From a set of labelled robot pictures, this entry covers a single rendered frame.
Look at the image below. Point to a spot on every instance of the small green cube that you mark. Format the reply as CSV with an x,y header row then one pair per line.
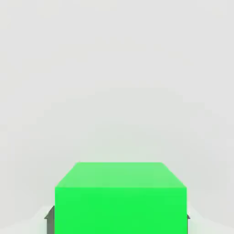
x,y
120,204

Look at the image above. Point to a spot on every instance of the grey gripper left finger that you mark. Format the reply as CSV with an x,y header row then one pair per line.
x,y
51,221

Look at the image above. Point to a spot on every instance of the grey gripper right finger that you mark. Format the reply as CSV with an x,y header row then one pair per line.
x,y
188,224

